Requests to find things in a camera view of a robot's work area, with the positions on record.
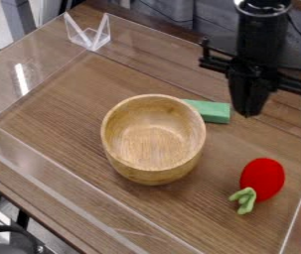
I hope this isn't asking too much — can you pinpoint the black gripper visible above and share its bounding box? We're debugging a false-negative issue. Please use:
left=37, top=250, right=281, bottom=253
left=199, top=0, right=301, bottom=117

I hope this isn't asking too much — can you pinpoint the red plush fruit green leaf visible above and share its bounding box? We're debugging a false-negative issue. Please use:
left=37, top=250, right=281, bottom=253
left=228, top=158, right=285, bottom=215

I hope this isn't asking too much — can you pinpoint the green sponge block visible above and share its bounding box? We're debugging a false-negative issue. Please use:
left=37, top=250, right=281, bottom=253
left=185, top=99, right=230, bottom=124

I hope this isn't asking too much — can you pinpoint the wooden bowl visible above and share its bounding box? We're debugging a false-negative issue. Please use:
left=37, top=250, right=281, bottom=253
left=100, top=94, right=208, bottom=186

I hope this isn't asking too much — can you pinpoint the black metal device base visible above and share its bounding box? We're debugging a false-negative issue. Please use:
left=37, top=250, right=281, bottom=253
left=8, top=222, right=56, bottom=254

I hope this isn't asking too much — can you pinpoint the clear acrylic tray enclosure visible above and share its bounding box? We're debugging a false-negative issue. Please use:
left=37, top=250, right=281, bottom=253
left=0, top=18, right=301, bottom=254

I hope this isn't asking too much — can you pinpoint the clear acrylic corner bracket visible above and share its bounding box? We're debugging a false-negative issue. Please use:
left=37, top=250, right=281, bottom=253
left=64, top=12, right=111, bottom=52

